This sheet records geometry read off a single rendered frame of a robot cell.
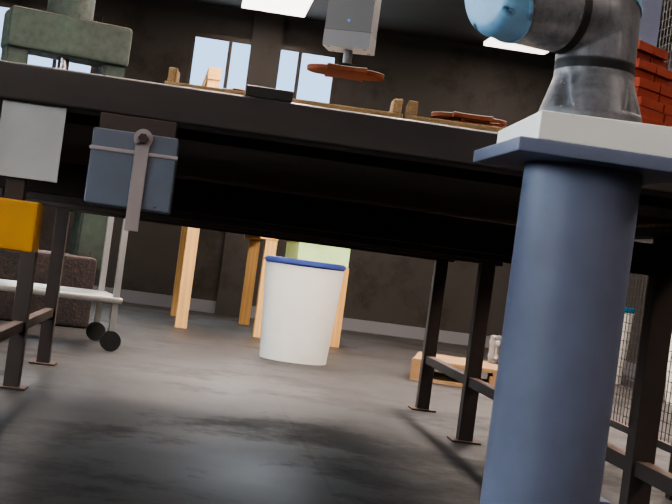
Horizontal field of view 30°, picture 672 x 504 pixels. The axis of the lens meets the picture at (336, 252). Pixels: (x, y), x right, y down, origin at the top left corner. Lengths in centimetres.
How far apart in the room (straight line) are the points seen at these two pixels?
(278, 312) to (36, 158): 594
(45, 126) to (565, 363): 89
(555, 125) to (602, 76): 14
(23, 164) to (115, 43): 668
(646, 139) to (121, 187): 81
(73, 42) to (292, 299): 230
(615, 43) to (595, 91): 8
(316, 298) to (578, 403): 616
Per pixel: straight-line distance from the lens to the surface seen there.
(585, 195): 178
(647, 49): 315
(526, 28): 177
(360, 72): 221
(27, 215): 202
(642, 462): 330
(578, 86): 182
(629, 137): 175
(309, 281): 786
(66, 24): 866
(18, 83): 205
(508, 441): 181
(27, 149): 205
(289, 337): 790
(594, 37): 184
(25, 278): 512
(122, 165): 201
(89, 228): 867
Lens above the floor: 67
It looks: level
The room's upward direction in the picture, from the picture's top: 8 degrees clockwise
